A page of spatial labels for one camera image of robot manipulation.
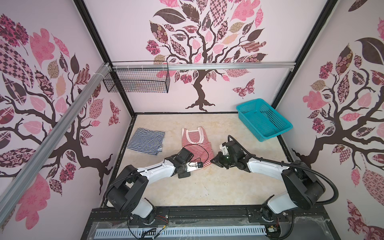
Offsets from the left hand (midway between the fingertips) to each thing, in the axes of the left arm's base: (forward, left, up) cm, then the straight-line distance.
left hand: (185, 168), depth 90 cm
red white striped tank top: (+19, -8, +1) cm, 21 cm away
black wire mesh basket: (+48, +30, +33) cm, 66 cm away
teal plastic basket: (+40, -61, 0) cm, 73 cm away
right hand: (+3, -15, +7) cm, 17 cm away
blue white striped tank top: (+19, +27, +2) cm, 33 cm away
